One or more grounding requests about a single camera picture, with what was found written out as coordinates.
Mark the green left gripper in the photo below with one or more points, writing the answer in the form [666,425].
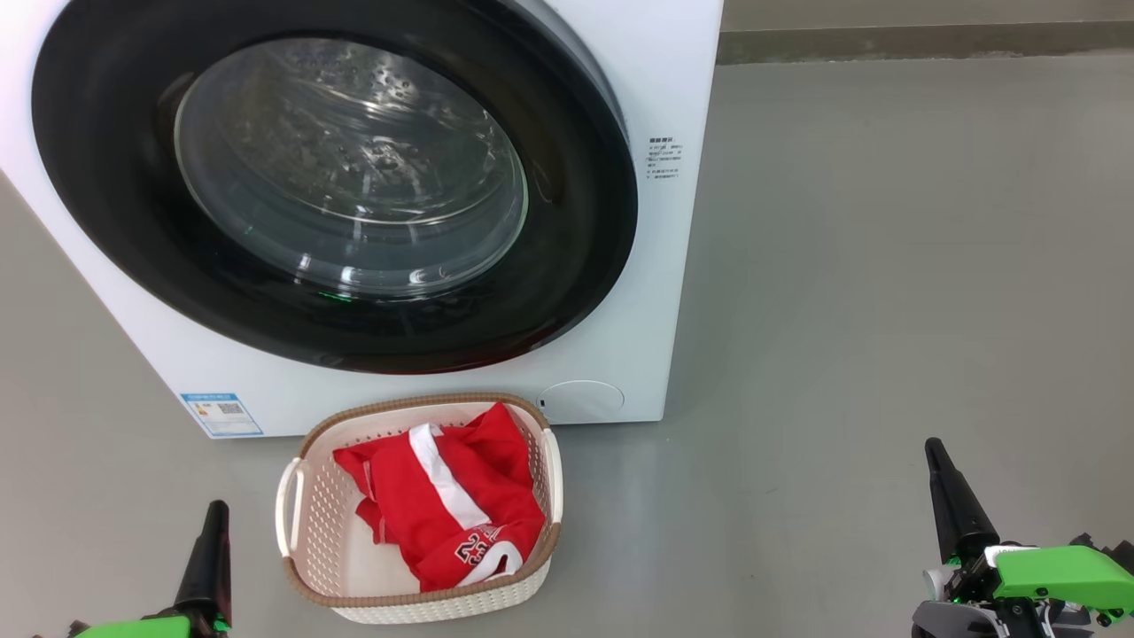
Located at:
[151,627]

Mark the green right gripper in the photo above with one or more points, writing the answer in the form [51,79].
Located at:
[1063,576]

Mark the round white filter cover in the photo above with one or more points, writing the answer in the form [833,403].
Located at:
[581,400]

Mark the white front-load washing machine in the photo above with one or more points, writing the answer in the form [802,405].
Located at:
[664,80]

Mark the blue energy label sticker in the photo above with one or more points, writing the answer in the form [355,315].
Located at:
[221,415]

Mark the red and white jersey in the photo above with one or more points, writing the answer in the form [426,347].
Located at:
[416,505]

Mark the dark washing machine door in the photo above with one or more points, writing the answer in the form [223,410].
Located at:
[576,213]

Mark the cream perforated laundry basket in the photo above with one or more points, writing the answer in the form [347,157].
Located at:
[319,532]

